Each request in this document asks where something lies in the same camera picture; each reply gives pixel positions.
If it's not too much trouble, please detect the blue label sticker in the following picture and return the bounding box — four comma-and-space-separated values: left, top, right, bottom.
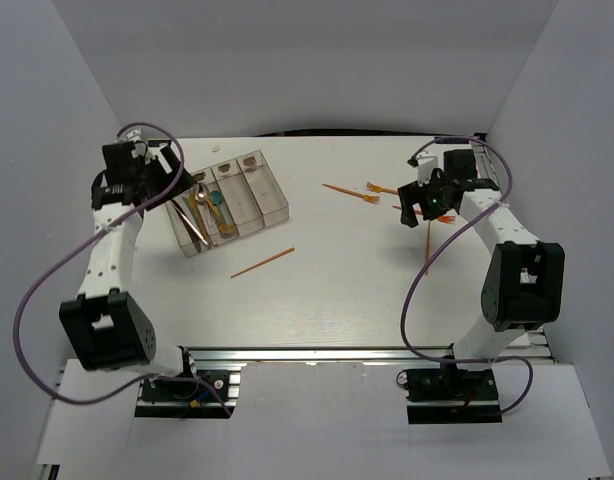
434, 136, 470, 145
148, 139, 172, 148

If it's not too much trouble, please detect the orange plastic knife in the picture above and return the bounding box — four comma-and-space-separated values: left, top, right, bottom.
187, 193, 206, 236

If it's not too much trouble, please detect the clear four-compartment organizer tray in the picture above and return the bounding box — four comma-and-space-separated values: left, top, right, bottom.
166, 150, 289, 257

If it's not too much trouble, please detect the dark iridescent metal knife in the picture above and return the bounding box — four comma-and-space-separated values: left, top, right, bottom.
171, 200, 210, 248

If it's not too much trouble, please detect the teal plastic spoon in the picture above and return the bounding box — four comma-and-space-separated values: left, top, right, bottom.
209, 190, 222, 212

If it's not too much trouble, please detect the blue label sticker right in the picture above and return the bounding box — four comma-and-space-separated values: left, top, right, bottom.
434, 136, 470, 145

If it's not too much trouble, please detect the orange plastic spoon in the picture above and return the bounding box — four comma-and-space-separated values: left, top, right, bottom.
208, 201, 235, 236

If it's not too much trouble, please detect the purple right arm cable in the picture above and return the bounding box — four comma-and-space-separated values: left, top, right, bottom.
400, 135, 534, 416

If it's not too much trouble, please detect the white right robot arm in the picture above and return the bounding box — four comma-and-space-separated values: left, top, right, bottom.
398, 149, 565, 399

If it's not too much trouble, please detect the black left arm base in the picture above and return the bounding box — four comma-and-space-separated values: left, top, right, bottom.
134, 369, 240, 419

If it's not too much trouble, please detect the blue label sticker left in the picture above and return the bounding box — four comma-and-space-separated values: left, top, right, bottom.
148, 139, 172, 148

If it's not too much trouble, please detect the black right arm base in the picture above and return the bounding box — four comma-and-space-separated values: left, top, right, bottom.
396, 365, 502, 425

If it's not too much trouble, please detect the orange plastic chopstick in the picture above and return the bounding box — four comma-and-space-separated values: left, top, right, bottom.
425, 221, 432, 265
230, 247, 295, 279

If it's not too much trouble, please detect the silver metal spoon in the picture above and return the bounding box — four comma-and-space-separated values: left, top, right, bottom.
195, 183, 210, 237

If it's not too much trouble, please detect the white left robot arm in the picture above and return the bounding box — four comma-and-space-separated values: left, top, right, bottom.
59, 138, 199, 399

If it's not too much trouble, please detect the iridescent ornate metal spoon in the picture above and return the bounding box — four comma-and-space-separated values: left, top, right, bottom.
202, 201, 222, 245

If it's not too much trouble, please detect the orange plastic fork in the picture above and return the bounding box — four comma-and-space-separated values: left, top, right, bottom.
414, 208, 456, 224
366, 182, 398, 196
322, 183, 380, 204

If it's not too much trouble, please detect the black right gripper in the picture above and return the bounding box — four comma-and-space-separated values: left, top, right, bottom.
396, 170, 451, 229

